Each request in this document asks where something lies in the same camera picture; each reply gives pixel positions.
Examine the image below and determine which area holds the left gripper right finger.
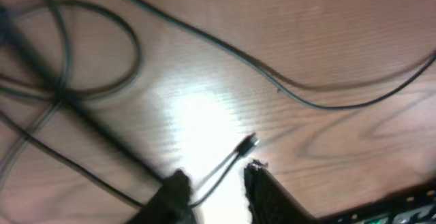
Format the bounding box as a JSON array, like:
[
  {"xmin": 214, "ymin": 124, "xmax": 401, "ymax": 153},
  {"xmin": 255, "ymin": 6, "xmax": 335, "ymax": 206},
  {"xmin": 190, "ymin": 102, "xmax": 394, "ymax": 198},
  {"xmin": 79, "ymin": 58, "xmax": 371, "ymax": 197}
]
[{"xmin": 244, "ymin": 160, "xmax": 318, "ymax": 224}]

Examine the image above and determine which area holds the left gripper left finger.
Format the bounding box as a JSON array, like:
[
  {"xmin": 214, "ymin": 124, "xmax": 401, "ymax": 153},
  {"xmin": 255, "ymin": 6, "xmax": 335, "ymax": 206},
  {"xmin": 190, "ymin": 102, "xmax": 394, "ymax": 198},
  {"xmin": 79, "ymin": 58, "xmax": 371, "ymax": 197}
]
[{"xmin": 126, "ymin": 170, "xmax": 196, "ymax": 224}]

